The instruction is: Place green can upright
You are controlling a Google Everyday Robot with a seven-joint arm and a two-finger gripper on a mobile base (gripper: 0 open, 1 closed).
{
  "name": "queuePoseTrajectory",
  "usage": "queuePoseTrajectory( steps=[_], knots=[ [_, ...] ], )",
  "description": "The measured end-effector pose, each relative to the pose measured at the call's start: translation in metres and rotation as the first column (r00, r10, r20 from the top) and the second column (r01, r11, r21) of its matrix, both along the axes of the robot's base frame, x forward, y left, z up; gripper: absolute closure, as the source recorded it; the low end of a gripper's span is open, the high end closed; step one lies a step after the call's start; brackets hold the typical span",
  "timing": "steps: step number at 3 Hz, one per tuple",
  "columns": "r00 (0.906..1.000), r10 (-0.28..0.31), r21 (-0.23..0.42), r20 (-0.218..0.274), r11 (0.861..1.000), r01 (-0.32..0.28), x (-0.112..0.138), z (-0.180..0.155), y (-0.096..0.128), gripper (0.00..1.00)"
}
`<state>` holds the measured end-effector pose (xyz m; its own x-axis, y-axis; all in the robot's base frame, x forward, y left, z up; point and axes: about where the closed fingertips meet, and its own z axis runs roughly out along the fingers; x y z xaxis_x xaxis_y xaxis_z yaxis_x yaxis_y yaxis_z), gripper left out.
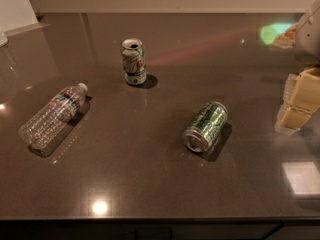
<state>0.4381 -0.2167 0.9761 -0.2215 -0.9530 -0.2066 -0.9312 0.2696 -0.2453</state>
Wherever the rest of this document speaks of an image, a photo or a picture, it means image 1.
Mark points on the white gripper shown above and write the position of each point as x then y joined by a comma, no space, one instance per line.
308,39

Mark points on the white and green soda can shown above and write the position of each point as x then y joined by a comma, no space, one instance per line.
133,59

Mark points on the clear plastic water bottle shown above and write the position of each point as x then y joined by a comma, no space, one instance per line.
46,124

